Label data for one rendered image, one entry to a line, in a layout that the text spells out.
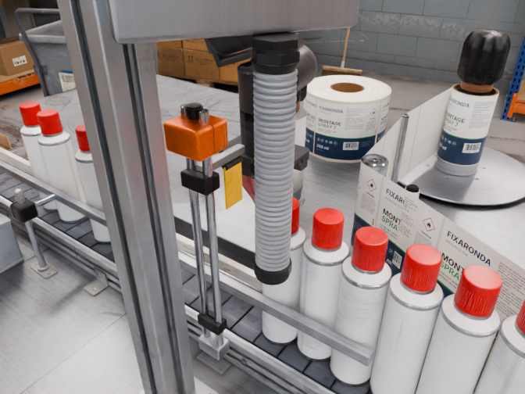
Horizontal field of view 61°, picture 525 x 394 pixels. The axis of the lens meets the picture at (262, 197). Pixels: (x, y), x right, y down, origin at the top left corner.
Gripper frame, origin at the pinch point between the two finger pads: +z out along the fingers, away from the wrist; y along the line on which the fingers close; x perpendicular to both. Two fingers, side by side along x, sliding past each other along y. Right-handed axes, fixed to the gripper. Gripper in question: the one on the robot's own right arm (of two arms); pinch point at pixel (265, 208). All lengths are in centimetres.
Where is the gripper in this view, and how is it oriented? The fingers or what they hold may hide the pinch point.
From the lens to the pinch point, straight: 61.5
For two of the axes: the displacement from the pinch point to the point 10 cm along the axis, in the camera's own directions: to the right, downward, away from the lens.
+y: -8.2, -2.9, 4.9
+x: -5.7, 4.5, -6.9
